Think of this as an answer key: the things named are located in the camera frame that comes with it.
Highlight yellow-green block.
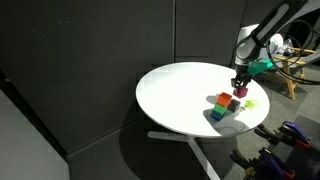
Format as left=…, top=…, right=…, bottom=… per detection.
left=244, top=99, right=260, bottom=110

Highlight purple clamp with orange tip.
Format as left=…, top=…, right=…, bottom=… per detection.
left=229, top=148, right=297, bottom=180
left=254, top=120, right=313, bottom=150

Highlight purple block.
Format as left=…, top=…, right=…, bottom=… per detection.
left=232, top=86, right=249, bottom=99

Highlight green block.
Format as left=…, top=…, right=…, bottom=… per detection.
left=212, top=103, right=228, bottom=116

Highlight blue block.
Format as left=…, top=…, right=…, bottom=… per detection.
left=209, top=110, right=226, bottom=122

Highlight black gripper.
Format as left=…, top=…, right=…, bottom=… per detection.
left=230, top=64, right=253, bottom=89

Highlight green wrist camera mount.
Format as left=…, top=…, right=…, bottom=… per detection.
left=247, top=58, right=275, bottom=76

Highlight orange block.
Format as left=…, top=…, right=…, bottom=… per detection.
left=216, top=92, right=233, bottom=108

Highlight grey block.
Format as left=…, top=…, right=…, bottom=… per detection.
left=227, top=98, right=242, bottom=113

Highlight white table base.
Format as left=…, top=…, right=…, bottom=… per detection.
left=147, top=130, right=221, bottom=180

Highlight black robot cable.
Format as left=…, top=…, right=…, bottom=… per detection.
left=233, top=18, right=320, bottom=86

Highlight wooden stool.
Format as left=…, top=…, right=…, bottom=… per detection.
left=263, top=46, right=317, bottom=101

